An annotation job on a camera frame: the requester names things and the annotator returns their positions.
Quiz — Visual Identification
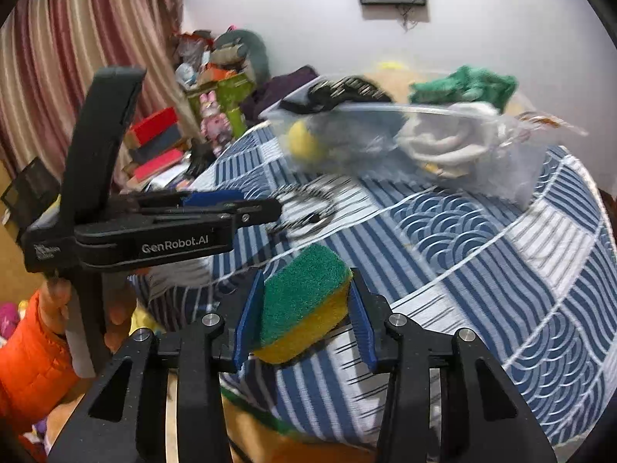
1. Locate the black hat with chain pattern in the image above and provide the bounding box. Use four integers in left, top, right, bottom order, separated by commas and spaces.
279, 76, 393, 115

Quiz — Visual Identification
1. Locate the striped pink beige curtain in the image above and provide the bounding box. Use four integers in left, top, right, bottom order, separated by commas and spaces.
1, 0, 199, 177

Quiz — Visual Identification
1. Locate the pink rabbit plush toy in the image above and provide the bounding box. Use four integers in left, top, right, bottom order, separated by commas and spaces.
200, 91, 232, 155

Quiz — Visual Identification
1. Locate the yellow soft ball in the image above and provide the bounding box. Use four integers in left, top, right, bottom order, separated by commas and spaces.
287, 118, 327, 164

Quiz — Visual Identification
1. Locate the green grey dinosaur plush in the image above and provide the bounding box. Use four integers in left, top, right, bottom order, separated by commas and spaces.
209, 28, 271, 86

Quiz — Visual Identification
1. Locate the white drawstring pouch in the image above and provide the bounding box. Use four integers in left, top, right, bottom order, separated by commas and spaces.
394, 103, 505, 179

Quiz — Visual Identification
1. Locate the green knit glove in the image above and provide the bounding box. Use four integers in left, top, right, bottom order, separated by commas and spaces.
409, 65, 519, 113

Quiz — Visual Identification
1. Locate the green cardboard box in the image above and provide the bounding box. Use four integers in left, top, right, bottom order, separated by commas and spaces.
185, 73, 254, 141

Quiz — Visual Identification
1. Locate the orange jacket sleeve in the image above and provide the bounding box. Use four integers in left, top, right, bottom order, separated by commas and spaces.
0, 291, 78, 436

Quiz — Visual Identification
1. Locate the blue white patterned bedspread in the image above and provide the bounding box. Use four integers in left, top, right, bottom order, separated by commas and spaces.
134, 125, 616, 458

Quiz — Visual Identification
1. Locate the green yellow sponge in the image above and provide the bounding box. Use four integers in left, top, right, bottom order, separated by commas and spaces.
253, 243, 352, 365

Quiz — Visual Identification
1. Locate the left hand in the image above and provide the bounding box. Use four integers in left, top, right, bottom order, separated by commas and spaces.
37, 276, 139, 353

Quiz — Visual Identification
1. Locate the red box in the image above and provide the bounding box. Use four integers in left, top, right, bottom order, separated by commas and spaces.
123, 106, 178, 149

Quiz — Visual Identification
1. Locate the dark purple clothing pile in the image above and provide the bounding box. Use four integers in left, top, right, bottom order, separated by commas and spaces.
239, 66, 318, 127

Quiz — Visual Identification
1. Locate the clear plastic storage box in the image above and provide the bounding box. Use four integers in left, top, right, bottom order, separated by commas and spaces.
260, 75, 586, 208

